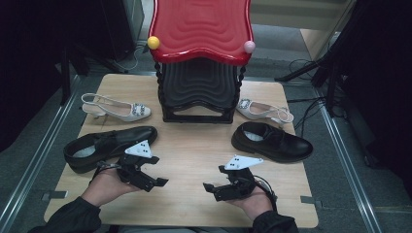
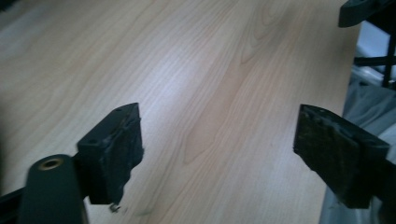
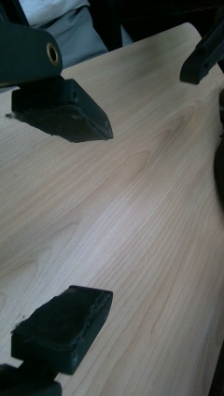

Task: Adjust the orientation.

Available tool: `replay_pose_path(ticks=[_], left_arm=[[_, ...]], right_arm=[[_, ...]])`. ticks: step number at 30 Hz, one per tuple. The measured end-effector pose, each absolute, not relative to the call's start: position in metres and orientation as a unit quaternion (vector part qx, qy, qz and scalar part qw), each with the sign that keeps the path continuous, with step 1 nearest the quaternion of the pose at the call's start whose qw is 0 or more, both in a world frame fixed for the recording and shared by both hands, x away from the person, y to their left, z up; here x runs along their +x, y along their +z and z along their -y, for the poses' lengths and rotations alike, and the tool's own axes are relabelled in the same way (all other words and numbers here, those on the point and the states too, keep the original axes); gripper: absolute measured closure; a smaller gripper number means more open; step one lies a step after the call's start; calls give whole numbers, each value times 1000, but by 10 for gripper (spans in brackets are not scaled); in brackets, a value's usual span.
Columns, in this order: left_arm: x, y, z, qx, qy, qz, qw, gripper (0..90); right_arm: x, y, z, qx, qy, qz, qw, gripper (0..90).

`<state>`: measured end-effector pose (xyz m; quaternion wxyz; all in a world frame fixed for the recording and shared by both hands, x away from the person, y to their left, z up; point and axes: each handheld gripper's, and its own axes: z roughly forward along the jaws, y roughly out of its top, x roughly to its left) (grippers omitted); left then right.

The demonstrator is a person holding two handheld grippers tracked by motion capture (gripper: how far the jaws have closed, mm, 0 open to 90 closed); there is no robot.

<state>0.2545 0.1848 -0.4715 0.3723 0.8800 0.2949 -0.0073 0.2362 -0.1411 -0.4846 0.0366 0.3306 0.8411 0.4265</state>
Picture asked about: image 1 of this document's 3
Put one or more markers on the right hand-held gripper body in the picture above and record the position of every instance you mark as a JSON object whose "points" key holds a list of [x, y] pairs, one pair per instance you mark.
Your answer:
{"points": [[241, 161]]}

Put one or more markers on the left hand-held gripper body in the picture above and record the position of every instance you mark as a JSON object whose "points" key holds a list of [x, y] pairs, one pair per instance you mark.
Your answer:
{"points": [[139, 149]]}

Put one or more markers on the black leather shoe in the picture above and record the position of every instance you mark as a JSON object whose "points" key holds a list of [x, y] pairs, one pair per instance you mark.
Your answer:
{"points": [[103, 144], [285, 145]]}

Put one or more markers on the white slingback heeled shoe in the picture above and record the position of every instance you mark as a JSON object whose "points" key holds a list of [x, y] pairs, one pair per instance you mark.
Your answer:
{"points": [[136, 112], [257, 110]]}

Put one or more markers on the red and black shoe rack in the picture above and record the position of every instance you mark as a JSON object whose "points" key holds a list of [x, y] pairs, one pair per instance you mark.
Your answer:
{"points": [[200, 26]]}

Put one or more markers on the person's right hand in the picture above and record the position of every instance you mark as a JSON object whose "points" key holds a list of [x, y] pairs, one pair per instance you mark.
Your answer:
{"points": [[257, 204]]}

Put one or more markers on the person's left hand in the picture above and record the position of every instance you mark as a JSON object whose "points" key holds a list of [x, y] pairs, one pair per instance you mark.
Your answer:
{"points": [[103, 186]]}

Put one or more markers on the grey tape piece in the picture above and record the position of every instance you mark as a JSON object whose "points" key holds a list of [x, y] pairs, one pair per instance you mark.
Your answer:
{"points": [[55, 195], [311, 200]]}

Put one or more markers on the black tripod stand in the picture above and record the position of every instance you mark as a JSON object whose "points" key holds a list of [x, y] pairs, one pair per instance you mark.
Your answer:
{"points": [[324, 64]]}

